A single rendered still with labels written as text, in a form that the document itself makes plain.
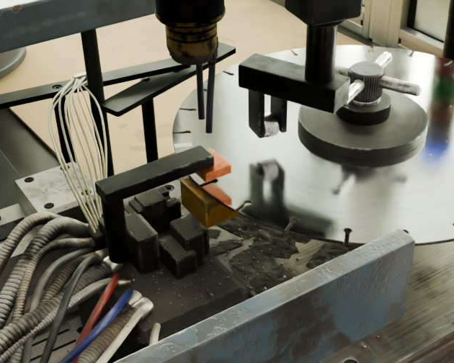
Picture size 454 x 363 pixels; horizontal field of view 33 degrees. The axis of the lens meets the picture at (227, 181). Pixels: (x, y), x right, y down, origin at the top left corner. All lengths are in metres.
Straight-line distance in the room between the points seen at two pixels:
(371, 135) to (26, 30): 0.31
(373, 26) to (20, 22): 0.76
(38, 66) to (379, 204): 0.81
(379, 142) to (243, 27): 0.76
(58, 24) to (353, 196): 0.31
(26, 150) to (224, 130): 0.45
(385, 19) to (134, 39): 0.42
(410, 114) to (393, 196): 0.11
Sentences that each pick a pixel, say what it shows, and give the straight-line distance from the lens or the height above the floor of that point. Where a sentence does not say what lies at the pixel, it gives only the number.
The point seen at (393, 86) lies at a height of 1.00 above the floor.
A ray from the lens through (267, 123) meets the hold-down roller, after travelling 0.61.
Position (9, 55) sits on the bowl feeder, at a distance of 1.25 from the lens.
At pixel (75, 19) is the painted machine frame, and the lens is 0.72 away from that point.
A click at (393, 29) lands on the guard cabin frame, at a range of 1.29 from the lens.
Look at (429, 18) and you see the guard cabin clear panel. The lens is 1.25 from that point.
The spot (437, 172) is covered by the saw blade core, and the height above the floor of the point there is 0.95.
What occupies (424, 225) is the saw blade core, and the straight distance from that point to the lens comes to 0.56.
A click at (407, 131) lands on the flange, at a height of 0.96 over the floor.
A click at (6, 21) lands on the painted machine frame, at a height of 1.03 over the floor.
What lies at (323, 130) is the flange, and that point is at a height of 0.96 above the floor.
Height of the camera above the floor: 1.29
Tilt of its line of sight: 34 degrees down
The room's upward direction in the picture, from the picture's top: 2 degrees counter-clockwise
